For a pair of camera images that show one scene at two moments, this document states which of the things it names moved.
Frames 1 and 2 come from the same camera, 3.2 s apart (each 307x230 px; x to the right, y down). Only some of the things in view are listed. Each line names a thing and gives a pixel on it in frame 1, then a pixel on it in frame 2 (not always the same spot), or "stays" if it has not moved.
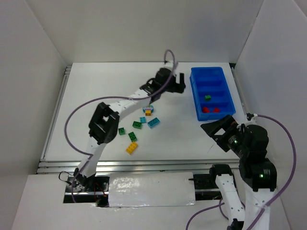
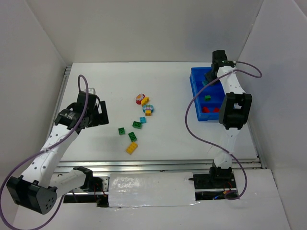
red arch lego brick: [206, 109] stays
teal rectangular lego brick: [153, 123] → [205, 83]
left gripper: [177, 86] → [102, 113]
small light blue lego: [143, 120] stays
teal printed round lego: [149, 107] stays
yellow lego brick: [132, 147] stays
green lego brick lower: [132, 136] stays
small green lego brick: [207, 97] stays
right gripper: [225, 135] → [210, 73]
